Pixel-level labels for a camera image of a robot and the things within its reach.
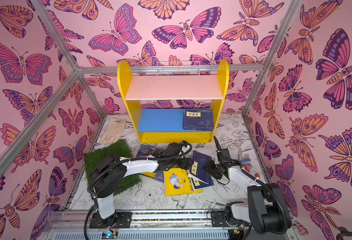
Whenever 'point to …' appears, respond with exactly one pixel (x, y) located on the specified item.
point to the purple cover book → (159, 176)
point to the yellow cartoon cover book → (176, 182)
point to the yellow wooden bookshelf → (167, 125)
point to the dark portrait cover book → (144, 150)
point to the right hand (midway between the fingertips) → (206, 167)
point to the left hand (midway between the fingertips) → (192, 160)
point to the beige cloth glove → (113, 131)
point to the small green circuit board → (109, 235)
